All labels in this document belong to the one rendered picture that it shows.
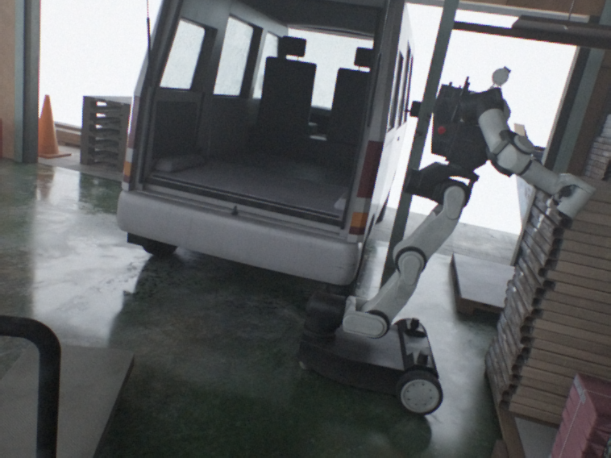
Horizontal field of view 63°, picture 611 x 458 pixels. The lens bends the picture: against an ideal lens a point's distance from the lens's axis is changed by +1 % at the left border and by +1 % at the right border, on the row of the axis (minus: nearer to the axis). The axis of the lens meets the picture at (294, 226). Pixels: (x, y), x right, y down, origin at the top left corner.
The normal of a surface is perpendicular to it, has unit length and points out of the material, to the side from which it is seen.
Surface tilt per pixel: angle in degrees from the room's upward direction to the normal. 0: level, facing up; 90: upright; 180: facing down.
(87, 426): 0
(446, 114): 88
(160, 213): 85
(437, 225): 110
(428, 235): 90
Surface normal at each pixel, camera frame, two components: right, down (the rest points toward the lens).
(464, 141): -0.38, 0.36
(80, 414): 0.16, -0.95
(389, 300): -0.13, 0.25
